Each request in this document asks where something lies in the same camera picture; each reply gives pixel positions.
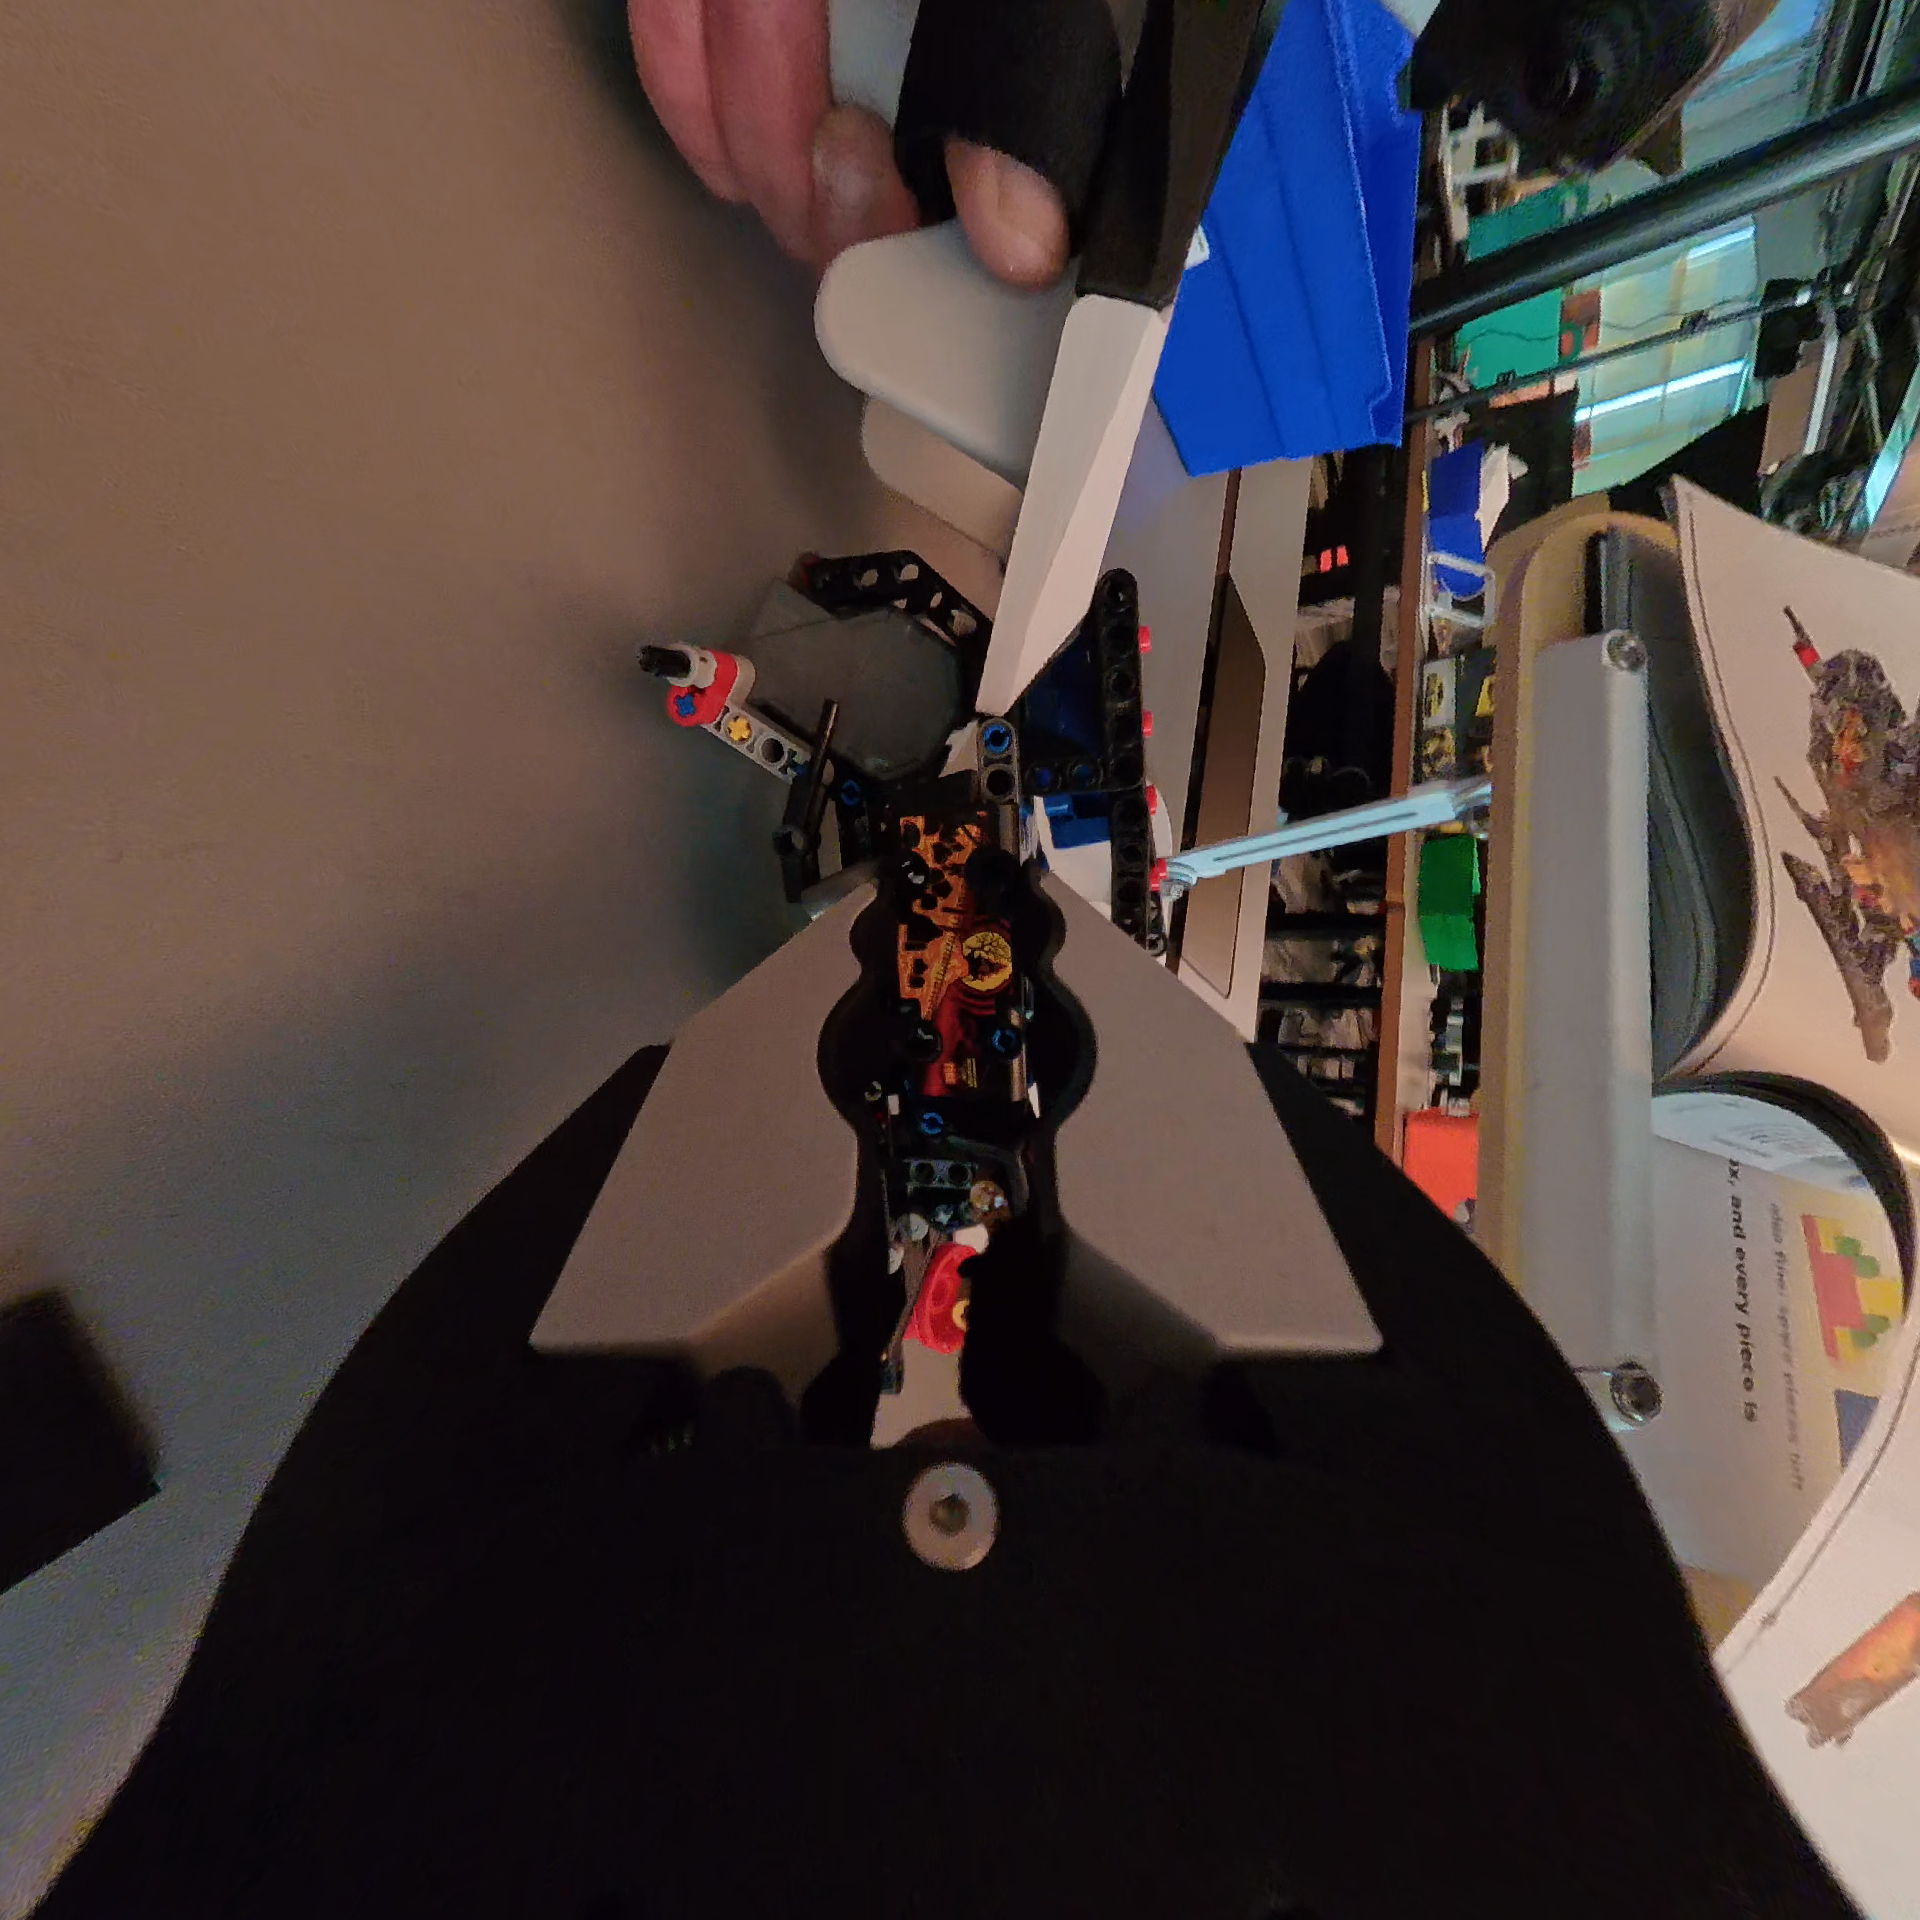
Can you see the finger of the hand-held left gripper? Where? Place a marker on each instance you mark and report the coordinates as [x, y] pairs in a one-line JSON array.
[[1082, 478]]

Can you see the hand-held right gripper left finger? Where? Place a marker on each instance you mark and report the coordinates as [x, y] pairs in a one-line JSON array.
[[707, 1202]]

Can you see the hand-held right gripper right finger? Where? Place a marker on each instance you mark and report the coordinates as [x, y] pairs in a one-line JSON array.
[[1218, 1202]]

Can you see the brick-built toy truck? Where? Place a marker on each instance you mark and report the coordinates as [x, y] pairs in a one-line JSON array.
[[961, 960]]

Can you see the person's left hand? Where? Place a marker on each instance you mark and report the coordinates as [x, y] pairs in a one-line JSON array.
[[750, 89]]

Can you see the blue storage bin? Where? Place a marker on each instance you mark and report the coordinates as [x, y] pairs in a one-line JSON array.
[[1288, 299]]

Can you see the orange box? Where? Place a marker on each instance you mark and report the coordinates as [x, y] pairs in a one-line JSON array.
[[1441, 1163]]

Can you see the cluttered storage shelves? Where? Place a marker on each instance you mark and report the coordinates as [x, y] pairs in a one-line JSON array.
[[1349, 720]]

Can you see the green bin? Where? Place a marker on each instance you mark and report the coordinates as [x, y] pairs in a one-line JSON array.
[[1448, 900]]

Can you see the beige flat panel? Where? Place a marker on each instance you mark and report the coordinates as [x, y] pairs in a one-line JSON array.
[[1501, 900]]

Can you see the grey metal clamp bar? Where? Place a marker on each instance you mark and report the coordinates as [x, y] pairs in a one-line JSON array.
[[1577, 973]]

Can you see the open instruction booklet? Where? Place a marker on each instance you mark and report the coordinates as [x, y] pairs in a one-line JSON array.
[[1800, 1202]]

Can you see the black square tile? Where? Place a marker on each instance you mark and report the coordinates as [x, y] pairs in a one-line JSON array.
[[61, 1425]]

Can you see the white stand with base plate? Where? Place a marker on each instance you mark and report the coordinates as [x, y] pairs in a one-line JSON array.
[[1321, 833]]

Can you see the black metal rail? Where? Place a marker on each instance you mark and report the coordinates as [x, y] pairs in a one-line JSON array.
[[1650, 213]]

